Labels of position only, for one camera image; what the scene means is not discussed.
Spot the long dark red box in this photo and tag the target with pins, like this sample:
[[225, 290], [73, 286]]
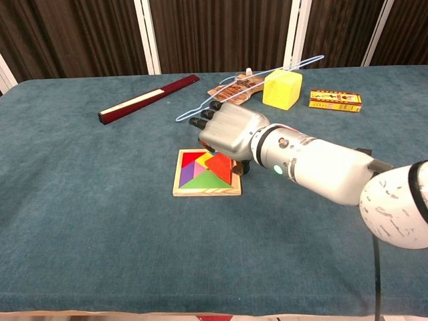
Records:
[[147, 97]]

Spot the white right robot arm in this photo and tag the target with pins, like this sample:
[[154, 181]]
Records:
[[317, 164]]

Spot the yellow red printed box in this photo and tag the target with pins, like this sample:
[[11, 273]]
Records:
[[334, 100]]

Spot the wooden tangram tray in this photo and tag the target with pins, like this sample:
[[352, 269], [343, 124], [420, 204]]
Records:
[[207, 193]]

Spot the brown pleated curtain panel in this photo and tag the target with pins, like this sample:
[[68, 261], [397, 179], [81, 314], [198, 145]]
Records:
[[220, 33], [73, 36], [341, 30], [408, 33]]

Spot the teal table cloth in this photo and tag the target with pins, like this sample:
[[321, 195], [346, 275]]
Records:
[[100, 217]]

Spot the yellow cube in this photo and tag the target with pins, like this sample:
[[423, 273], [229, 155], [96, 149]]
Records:
[[281, 92]]

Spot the orange triangle puzzle piece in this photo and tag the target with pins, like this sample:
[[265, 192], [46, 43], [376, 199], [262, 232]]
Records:
[[220, 168]]

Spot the yellow tangram piece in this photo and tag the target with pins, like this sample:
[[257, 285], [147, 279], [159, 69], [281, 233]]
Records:
[[202, 161]]

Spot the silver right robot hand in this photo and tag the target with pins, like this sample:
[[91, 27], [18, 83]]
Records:
[[230, 130]]

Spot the red triangle tangram piece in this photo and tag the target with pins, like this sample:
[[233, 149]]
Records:
[[188, 158]]

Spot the white metal stand leg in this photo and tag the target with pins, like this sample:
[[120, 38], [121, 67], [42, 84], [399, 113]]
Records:
[[148, 40], [378, 33], [6, 78], [296, 33]]

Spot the green triangle tangram piece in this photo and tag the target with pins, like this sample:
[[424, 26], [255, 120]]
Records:
[[200, 182]]

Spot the pink triangle tangram piece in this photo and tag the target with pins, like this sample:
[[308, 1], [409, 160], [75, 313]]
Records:
[[199, 170]]

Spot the purple parallelogram tangram piece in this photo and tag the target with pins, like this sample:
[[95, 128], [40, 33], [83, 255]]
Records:
[[186, 174]]

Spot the small white cap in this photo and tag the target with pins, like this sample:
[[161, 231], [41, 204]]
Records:
[[249, 72]]

